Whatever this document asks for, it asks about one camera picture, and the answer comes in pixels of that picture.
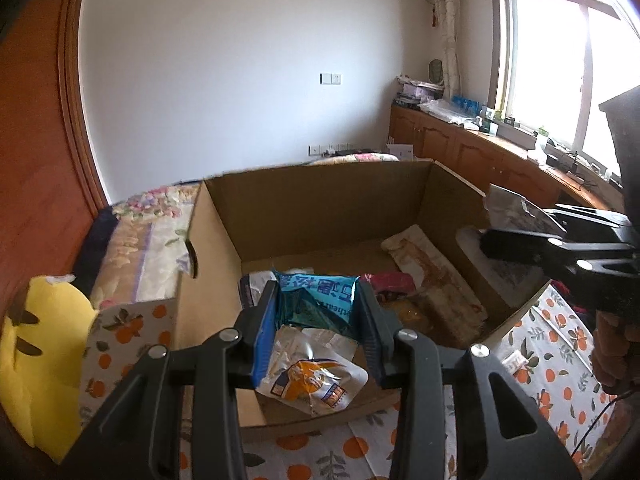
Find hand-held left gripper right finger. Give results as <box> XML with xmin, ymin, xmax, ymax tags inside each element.
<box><xmin>351</xmin><ymin>281</ymin><xmax>583</xmax><ymax>480</ymax></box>

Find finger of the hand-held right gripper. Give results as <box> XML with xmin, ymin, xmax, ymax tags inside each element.
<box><xmin>480</xmin><ymin>229</ymin><xmax>640</xmax><ymax>311</ymax></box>
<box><xmin>542</xmin><ymin>204</ymin><xmax>634</xmax><ymax>244</ymax></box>

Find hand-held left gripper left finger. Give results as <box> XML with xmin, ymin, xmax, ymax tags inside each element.
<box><xmin>60</xmin><ymin>280</ymin><xmax>280</xmax><ymax>480</ymax></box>

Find silver clear snack packet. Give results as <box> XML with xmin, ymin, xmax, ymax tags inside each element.
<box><xmin>456</xmin><ymin>184</ymin><xmax>568</xmax><ymax>308</ymax></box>

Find white packet orange print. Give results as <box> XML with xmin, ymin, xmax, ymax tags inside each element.
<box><xmin>255</xmin><ymin>324</ymin><xmax>370</xmax><ymax>416</ymax></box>

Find teal snack packet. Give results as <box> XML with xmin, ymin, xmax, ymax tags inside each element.
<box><xmin>272</xmin><ymin>270</ymin><xmax>362</xmax><ymax>336</ymax></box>

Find long clear brown snack packet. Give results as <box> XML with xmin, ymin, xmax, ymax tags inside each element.
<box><xmin>380</xmin><ymin>224</ymin><xmax>490</xmax><ymax>326</ymax></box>

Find cardboard box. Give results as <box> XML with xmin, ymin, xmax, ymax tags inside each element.
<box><xmin>172</xmin><ymin>158</ymin><xmax>553</xmax><ymax>428</ymax></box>

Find person's right hand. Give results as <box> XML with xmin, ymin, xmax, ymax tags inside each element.
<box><xmin>591</xmin><ymin>307</ymin><xmax>640</xmax><ymax>396</ymax></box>

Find red snack packet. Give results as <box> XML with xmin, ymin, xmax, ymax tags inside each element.
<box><xmin>362</xmin><ymin>271</ymin><xmax>416</xmax><ymax>295</ymax></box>

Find black devices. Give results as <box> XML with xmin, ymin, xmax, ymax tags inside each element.
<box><xmin>545</xmin><ymin>150</ymin><xmax>601</xmax><ymax>182</ymax></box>

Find orange fruit print blanket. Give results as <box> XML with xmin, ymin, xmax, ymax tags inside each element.
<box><xmin>80</xmin><ymin>285</ymin><xmax>617</xmax><ymax>480</ymax></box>

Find wooden cabinet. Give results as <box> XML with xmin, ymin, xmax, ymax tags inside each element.
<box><xmin>387</xmin><ymin>102</ymin><xmax>626</xmax><ymax>216</ymax></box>

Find long white box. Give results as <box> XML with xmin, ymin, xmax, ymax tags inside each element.
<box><xmin>492</xmin><ymin>122</ymin><xmax>538</xmax><ymax>150</ymax></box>

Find small white sachet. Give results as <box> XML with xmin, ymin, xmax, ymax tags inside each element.
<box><xmin>500</xmin><ymin>350</ymin><xmax>528</xmax><ymax>373</ymax></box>

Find window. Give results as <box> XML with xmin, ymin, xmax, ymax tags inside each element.
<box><xmin>487</xmin><ymin>0</ymin><xmax>640</xmax><ymax>181</ymax></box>

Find clear plastic bag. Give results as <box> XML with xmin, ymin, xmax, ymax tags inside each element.
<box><xmin>419</xmin><ymin>99</ymin><xmax>483</xmax><ymax>130</ymax></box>

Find floral quilt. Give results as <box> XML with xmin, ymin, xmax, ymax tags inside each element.
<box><xmin>92</xmin><ymin>182</ymin><xmax>203</xmax><ymax>311</ymax></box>

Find floral pillow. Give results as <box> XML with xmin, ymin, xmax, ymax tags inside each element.
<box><xmin>305</xmin><ymin>152</ymin><xmax>401</xmax><ymax>167</ymax></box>

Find pile of boxes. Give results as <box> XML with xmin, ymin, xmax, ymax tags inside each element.
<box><xmin>395</xmin><ymin>75</ymin><xmax>445</xmax><ymax>108</ymax></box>

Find dark blue cloth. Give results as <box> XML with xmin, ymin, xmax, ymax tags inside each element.
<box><xmin>72</xmin><ymin>207</ymin><xmax>118</xmax><ymax>296</ymax></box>

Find patterned curtain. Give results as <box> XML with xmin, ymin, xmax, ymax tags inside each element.
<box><xmin>425</xmin><ymin>0</ymin><xmax>463</xmax><ymax>98</ymax></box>

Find yellow plush toy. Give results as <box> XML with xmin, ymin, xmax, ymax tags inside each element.
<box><xmin>0</xmin><ymin>274</ymin><xmax>101</xmax><ymax>463</ymax></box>

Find wooden headboard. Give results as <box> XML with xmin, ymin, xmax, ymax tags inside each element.
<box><xmin>0</xmin><ymin>0</ymin><xmax>113</xmax><ymax>321</ymax></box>

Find white wall socket strip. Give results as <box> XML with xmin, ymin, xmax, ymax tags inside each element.
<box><xmin>307</xmin><ymin>142</ymin><xmax>356</xmax><ymax>156</ymax></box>

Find black cable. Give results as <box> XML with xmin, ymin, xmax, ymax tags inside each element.
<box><xmin>570</xmin><ymin>390</ymin><xmax>626</xmax><ymax>461</ymax></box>

